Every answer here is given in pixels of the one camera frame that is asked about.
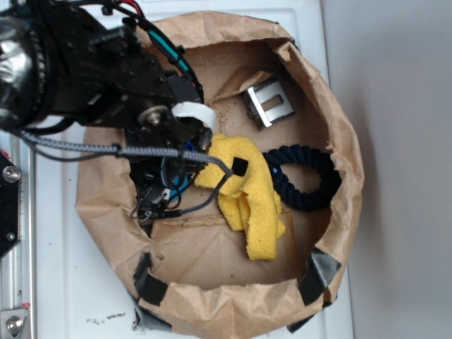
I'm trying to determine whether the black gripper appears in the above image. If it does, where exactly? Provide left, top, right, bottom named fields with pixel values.
left=125, top=105, right=213, bottom=224

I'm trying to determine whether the blue dimpled ball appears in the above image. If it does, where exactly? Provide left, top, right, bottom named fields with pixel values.
left=160, top=157, right=195, bottom=201

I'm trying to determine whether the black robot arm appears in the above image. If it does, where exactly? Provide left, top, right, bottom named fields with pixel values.
left=1, top=1, right=213, bottom=222

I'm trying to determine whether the yellow cloth rag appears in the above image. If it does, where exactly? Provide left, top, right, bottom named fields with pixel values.
left=209, top=134, right=286, bottom=261

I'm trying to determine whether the brown paper bag liner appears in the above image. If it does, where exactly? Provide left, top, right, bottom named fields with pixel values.
left=76, top=11, right=364, bottom=338

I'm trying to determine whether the black mounting plate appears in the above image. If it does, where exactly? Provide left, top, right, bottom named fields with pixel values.
left=0, top=153, right=20, bottom=258

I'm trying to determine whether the white tape ring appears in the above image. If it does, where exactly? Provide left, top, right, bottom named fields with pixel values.
left=171, top=101, right=218, bottom=129

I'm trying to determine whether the grey braided cable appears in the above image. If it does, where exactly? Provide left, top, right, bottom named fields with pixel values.
left=19, top=129, right=234, bottom=218

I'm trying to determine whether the silver metal bracket block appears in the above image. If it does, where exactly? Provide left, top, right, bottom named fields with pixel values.
left=242, top=77, right=295, bottom=130

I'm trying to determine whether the dark navy rope loop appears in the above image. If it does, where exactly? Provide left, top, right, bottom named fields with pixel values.
left=263, top=144, right=343, bottom=213

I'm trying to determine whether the aluminium frame rail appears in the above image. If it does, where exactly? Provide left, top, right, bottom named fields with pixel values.
left=1, top=131, right=37, bottom=338

